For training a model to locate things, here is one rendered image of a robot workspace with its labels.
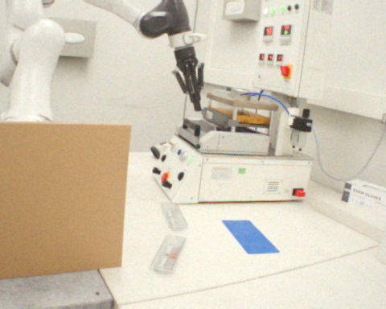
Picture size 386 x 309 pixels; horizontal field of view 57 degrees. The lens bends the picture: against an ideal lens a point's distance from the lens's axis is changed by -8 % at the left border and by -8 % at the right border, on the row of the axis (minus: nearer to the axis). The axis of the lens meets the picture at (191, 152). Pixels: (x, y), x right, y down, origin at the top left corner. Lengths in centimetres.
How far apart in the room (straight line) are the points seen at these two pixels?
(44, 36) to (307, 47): 89
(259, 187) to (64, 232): 80
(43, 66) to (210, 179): 66
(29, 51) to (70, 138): 33
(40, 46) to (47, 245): 49
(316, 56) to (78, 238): 103
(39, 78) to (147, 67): 190
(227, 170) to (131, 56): 165
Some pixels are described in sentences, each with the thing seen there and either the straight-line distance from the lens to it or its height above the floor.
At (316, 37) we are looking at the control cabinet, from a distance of 145.
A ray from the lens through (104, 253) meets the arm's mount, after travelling 87.
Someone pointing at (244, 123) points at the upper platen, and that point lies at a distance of 139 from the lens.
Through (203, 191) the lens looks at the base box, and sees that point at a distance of 131.
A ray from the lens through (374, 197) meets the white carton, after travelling 144.
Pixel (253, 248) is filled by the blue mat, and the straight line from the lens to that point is 107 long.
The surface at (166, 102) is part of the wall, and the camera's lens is 293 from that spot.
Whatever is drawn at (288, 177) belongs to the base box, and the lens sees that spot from 145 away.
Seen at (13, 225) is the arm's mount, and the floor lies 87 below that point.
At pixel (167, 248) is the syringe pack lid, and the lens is 96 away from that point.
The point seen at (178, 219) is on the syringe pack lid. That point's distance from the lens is 113.
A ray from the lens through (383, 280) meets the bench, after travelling 108.
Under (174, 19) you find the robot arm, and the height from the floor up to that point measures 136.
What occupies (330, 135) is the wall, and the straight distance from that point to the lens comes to 184.
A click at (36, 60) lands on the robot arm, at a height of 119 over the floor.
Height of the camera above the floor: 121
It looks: 13 degrees down
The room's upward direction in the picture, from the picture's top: 7 degrees clockwise
